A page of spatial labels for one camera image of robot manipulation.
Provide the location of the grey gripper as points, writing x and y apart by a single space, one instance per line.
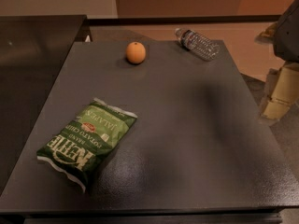
288 36

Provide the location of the clear plastic water bottle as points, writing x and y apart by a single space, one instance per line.
198 44

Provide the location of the orange fruit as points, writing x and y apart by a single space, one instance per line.
135 53

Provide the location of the green Kettle chips bag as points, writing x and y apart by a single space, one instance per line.
79 148

